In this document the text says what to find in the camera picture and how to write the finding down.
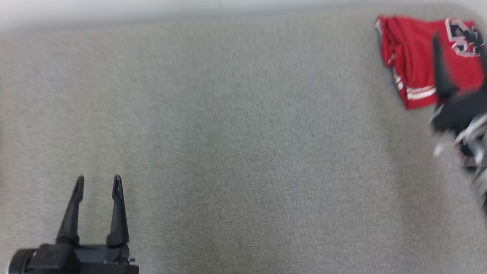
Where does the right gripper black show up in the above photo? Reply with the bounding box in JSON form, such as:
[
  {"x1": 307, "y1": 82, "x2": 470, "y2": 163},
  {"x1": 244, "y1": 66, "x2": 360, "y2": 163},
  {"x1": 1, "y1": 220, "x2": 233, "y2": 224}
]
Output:
[{"x1": 430, "y1": 33, "x2": 487, "y2": 132}]

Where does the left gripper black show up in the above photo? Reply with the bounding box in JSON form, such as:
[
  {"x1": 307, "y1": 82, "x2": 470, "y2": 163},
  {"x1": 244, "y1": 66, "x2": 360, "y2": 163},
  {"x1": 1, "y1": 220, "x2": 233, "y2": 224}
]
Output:
[{"x1": 56, "y1": 176, "x2": 139, "y2": 274}]

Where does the red jersey with white trim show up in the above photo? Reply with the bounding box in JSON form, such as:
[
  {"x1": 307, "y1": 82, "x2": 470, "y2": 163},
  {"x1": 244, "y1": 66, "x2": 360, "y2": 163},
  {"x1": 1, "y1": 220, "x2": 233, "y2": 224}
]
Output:
[{"x1": 375, "y1": 15, "x2": 487, "y2": 111}]

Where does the grey fabric sofa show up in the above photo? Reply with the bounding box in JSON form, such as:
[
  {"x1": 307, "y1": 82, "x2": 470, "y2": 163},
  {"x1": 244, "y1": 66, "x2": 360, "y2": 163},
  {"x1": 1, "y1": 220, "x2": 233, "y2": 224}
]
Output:
[{"x1": 0, "y1": 4, "x2": 487, "y2": 274}]

